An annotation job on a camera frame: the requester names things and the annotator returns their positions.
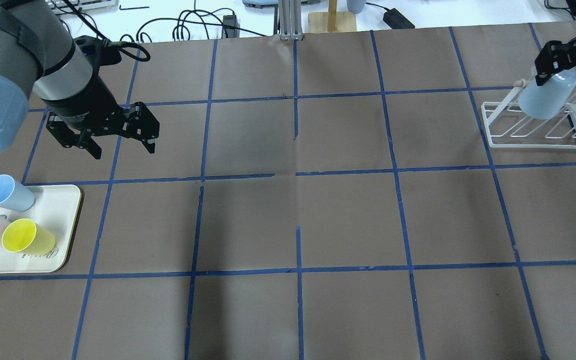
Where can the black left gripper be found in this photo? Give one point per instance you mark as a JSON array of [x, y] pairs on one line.
[[84, 106]]

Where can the light blue plastic cup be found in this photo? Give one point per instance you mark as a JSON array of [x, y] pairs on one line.
[[543, 102]]

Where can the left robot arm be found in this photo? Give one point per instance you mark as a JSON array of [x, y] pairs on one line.
[[39, 56]]

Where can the yellow plastic cup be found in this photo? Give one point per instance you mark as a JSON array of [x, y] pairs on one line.
[[27, 237]]

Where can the cream plastic tray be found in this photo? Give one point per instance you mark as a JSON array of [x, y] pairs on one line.
[[54, 213]]

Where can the black power adapter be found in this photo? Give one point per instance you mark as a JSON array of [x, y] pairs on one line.
[[396, 20]]

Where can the wooden stand base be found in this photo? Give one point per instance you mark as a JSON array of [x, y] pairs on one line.
[[331, 21]]

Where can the white wire cup rack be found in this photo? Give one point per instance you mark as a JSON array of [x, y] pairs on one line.
[[507, 126]]

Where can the aluminium profile post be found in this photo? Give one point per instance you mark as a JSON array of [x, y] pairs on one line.
[[290, 20]]

